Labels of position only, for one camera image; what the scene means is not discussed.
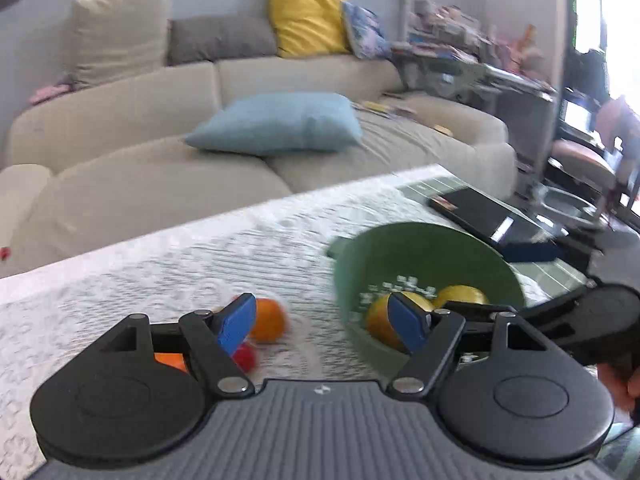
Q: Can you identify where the yellow lemon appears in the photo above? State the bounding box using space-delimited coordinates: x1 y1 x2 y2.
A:
432 285 489 309
365 291 436 353

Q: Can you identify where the orange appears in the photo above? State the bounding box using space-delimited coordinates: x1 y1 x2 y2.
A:
247 298 289 344
154 352 190 374

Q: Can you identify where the pink chair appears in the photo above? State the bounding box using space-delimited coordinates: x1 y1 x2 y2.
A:
550 95 640 198

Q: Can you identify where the pile of small books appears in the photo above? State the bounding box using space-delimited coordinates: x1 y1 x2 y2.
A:
352 100 418 120

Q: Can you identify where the person's right hand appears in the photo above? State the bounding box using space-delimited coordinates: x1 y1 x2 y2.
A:
597 362 640 416

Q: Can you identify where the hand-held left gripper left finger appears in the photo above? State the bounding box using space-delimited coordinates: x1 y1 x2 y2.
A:
87 292 257 398

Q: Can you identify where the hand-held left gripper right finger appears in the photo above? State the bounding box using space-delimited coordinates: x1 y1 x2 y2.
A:
387 291 566 396

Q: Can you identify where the cluttered side shelf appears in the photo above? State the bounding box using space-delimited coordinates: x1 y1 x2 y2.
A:
390 0 558 111

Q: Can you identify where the grey striped cushion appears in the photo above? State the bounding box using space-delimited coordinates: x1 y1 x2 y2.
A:
167 15 278 67

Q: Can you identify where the blue patterned cushion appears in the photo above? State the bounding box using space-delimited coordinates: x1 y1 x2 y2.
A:
341 0 393 61

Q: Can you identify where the pink flat item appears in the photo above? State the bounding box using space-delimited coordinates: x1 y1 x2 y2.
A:
30 81 76 106

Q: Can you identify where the light blue pillow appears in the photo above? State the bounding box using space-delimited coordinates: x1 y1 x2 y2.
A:
185 92 363 157

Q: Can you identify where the yellow cushion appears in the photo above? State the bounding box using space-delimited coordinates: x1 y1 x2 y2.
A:
267 0 353 58

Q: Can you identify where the red cherry tomato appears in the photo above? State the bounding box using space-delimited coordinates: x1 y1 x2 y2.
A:
231 342 259 375

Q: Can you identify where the green bowl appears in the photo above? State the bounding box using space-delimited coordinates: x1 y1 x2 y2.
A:
327 222 526 383

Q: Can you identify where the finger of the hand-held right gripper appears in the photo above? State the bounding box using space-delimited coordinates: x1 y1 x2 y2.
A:
502 236 606 281
442 285 588 328

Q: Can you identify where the beige cushion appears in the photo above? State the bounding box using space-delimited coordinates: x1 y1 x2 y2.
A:
65 0 173 88

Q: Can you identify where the beige sofa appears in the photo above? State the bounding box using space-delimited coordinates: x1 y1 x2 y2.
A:
0 52 518 278

